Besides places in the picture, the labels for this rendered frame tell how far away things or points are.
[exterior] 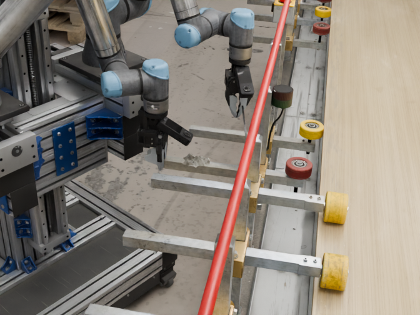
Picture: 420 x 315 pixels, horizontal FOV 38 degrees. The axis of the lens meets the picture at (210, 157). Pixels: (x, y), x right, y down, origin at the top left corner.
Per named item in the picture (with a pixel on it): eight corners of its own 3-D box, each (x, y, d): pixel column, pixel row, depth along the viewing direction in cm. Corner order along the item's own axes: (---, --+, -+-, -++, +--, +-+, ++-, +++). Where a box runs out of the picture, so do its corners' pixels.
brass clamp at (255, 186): (234, 210, 162) (235, 195, 159) (241, 182, 173) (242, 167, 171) (257, 214, 161) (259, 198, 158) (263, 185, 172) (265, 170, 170)
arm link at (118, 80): (99, 87, 184) (135, 83, 187) (105, 104, 175) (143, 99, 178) (97, 62, 180) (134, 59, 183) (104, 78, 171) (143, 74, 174)
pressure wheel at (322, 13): (329, 27, 319) (332, 6, 313) (327, 33, 313) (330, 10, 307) (314, 25, 321) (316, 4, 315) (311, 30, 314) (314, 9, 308)
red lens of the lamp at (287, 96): (270, 99, 178) (271, 92, 176) (273, 90, 183) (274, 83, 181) (292, 101, 177) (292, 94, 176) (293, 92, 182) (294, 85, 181)
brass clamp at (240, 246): (217, 274, 141) (219, 258, 138) (227, 238, 152) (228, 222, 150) (244, 279, 140) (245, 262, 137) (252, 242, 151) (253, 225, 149)
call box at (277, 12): (272, 24, 218) (274, 3, 214) (274, 18, 224) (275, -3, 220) (291, 27, 217) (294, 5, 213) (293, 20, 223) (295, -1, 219)
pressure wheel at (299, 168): (280, 199, 189) (285, 167, 183) (283, 184, 195) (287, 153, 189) (307, 202, 188) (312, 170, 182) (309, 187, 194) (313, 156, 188)
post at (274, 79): (258, 168, 222) (270, 41, 196) (259, 163, 225) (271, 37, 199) (267, 169, 221) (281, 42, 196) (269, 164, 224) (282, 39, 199)
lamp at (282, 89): (265, 155, 188) (271, 91, 177) (267, 146, 193) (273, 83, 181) (284, 157, 187) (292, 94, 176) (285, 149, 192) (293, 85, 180)
